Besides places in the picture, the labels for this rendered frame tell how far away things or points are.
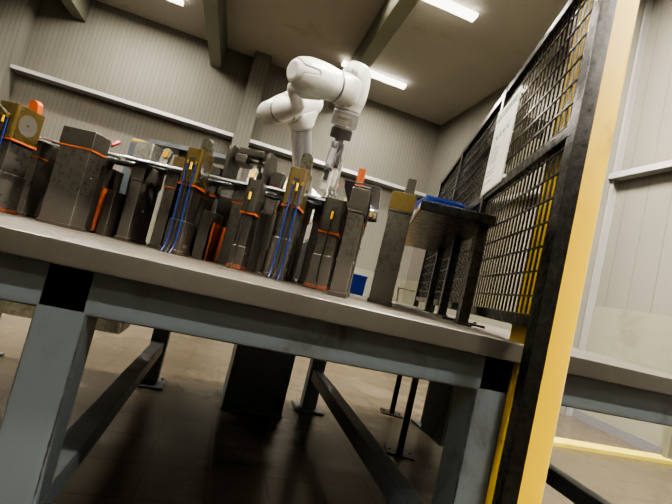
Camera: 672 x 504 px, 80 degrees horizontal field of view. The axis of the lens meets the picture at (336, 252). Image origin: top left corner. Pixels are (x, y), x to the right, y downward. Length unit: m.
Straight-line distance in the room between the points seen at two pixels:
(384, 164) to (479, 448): 7.74
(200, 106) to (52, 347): 7.55
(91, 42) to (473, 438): 8.56
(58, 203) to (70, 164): 0.13
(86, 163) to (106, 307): 0.86
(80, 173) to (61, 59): 7.34
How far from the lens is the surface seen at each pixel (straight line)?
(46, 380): 0.85
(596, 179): 1.06
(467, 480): 1.03
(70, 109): 8.56
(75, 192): 1.58
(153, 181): 1.70
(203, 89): 8.33
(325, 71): 1.34
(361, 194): 1.06
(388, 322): 0.80
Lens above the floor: 0.74
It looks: 4 degrees up
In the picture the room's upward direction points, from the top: 14 degrees clockwise
